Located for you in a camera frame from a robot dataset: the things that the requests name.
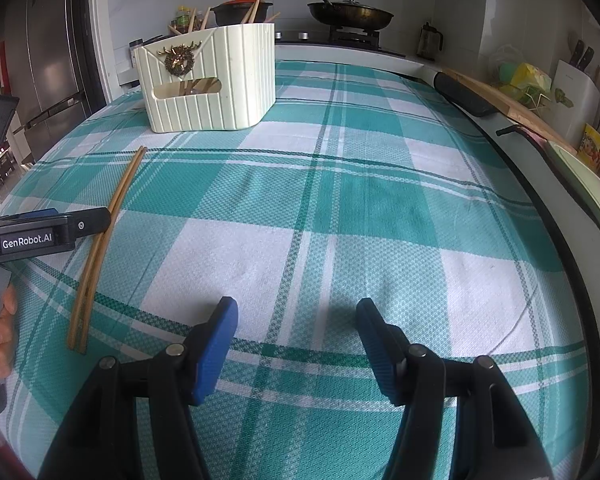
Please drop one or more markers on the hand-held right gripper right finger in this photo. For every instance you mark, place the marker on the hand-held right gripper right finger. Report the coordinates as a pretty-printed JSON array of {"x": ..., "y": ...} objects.
[{"x": 380, "y": 360}]

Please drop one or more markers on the yellow packet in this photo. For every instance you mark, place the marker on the yellow packet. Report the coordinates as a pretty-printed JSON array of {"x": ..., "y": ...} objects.
[{"x": 592, "y": 147}]

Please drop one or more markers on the cream ribbed utensil holder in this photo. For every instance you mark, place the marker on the cream ribbed utensil holder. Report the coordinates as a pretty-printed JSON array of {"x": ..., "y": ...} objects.
[{"x": 245, "y": 75}]

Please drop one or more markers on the wooden cutting board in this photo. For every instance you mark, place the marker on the wooden cutting board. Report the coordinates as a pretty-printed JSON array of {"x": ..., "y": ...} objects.
[{"x": 520, "y": 110}]

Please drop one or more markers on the black clay pot red lid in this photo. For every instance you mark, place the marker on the black clay pot red lid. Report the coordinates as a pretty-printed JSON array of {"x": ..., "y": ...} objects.
[{"x": 230, "y": 15}]

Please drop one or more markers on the white knife block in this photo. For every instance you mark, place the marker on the white knife block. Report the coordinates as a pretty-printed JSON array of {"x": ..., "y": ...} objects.
[{"x": 572, "y": 90}]

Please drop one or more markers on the seasoning bottle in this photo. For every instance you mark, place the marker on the seasoning bottle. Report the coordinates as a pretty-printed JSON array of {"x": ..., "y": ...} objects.
[{"x": 184, "y": 17}]

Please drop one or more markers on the yellow green bag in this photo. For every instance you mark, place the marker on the yellow green bag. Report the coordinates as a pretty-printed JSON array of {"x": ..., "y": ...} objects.
[{"x": 527, "y": 77}]

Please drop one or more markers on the bamboo chopstick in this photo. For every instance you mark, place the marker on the bamboo chopstick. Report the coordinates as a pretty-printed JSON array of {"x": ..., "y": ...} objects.
[
  {"x": 80, "y": 305},
  {"x": 90, "y": 305}
]

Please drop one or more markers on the gas stove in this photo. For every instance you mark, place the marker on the gas stove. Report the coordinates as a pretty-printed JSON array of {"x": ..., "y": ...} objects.
[{"x": 350, "y": 37}]

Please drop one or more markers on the black oblong object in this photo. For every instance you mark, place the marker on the black oblong object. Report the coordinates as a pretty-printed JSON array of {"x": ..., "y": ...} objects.
[{"x": 465, "y": 95}]

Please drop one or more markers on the black frying pan with lid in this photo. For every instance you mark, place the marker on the black frying pan with lid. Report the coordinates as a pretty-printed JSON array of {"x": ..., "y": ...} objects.
[{"x": 350, "y": 15}]

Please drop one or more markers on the pale green plate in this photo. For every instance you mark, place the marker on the pale green plate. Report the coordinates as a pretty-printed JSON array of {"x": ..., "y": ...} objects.
[{"x": 590, "y": 195}]

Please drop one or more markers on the teal plaid tablecloth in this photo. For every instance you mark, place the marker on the teal plaid tablecloth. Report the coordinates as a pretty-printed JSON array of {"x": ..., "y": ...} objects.
[{"x": 355, "y": 220}]

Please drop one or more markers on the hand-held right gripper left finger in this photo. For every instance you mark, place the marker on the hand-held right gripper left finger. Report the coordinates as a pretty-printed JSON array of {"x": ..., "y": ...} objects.
[{"x": 215, "y": 360}]

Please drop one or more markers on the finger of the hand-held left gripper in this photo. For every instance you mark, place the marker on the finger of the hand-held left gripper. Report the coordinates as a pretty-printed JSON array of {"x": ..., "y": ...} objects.
[
  {"x": 35, "y": 213},
  {"x": 92, "y": 222}
]

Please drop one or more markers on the steel refrigerator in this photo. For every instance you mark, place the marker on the steel refrigerator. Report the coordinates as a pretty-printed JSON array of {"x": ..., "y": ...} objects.
[{"x": 40, "y": 60}]

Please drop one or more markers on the glass teapot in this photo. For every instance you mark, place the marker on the glass teapot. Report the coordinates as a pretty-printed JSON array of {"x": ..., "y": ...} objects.
[{"x": 428, "y": 42}]

